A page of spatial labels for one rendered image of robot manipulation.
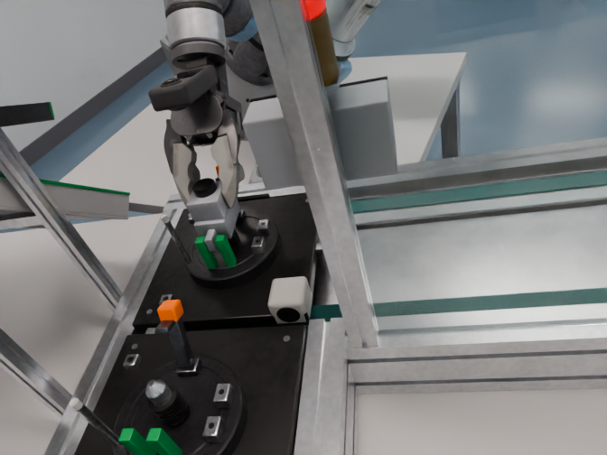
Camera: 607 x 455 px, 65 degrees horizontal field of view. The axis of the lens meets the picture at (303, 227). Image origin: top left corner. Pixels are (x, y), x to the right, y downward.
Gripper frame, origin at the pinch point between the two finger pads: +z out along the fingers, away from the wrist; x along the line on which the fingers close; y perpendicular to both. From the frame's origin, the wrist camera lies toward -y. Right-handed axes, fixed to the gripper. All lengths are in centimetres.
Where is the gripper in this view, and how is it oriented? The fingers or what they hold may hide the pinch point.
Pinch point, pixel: (208, 200)
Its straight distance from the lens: 63.5
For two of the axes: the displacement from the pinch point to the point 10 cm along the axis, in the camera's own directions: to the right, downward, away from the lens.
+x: -9.7, 1.0, 2.3
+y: 2.3, -0.4, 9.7
